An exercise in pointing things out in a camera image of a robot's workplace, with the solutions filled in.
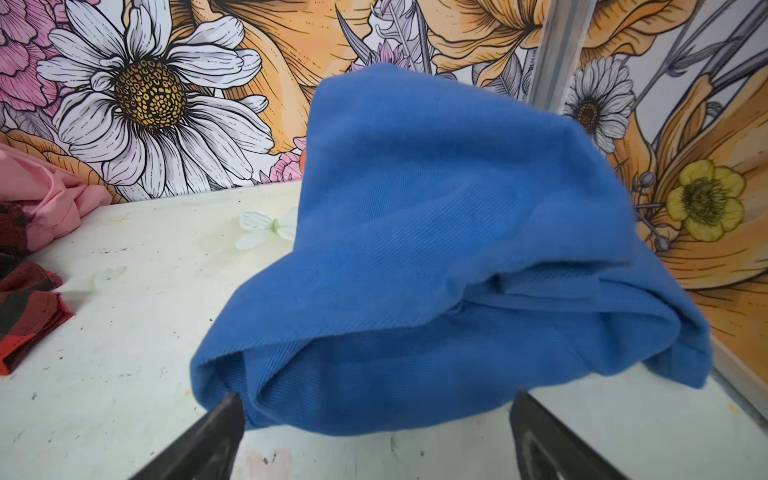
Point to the blue cloth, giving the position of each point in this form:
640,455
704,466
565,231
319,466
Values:
454,247

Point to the red black plaid cloth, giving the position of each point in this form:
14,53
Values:
31,308

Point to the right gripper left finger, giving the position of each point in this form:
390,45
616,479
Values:
206,451

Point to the pink cloth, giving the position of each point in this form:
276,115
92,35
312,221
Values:
53,200

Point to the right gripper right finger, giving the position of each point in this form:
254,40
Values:
547,449

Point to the right aluminium corner post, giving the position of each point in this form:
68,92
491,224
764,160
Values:
564,31

